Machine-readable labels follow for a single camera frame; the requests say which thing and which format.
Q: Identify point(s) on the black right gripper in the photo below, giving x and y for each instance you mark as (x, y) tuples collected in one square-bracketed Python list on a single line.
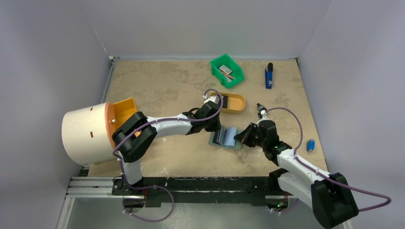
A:
[(248, 135)]

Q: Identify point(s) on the tan oval tray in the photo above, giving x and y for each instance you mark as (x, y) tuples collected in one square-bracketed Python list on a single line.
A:
[(233, 103)]

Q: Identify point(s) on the blue black lighter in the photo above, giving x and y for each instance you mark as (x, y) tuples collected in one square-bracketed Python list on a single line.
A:
[(269, 75)]

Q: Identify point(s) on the teal card holder wallet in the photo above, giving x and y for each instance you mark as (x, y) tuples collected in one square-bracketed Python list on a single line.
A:
[(224, 138)]

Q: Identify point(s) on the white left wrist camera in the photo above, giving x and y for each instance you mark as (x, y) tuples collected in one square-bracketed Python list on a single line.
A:
[(214, 99)]

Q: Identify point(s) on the orange drawer tray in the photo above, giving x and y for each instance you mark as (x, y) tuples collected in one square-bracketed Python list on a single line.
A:
[(116, 114)]

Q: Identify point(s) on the small blue object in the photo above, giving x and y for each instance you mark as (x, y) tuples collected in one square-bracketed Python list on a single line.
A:
[(310, 146)]

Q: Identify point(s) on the aluminium frame rail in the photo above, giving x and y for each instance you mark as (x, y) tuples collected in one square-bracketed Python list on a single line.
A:
[(90, 187)]

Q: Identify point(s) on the white cylinder drum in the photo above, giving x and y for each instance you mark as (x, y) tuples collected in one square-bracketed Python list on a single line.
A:
[(86, 134)]

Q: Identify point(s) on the black grey knob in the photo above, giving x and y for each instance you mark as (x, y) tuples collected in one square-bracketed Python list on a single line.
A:
[(262, 111)]

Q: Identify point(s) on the green plastic bin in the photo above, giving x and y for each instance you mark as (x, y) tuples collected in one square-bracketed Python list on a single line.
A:
[(237, 71)]

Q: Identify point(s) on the small items in bin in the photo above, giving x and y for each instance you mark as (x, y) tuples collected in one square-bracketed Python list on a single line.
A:
[(226, 72)]

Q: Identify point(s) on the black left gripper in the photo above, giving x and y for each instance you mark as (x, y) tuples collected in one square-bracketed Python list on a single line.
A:
[(216, 127)]

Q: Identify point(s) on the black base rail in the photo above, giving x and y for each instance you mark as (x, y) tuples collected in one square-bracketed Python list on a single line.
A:
[(256, 191)]

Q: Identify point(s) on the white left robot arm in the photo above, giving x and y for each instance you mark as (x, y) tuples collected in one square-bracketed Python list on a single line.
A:
[(135, 136)]

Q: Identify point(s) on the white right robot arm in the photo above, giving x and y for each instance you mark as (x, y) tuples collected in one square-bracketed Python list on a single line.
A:
[(331, 204)]

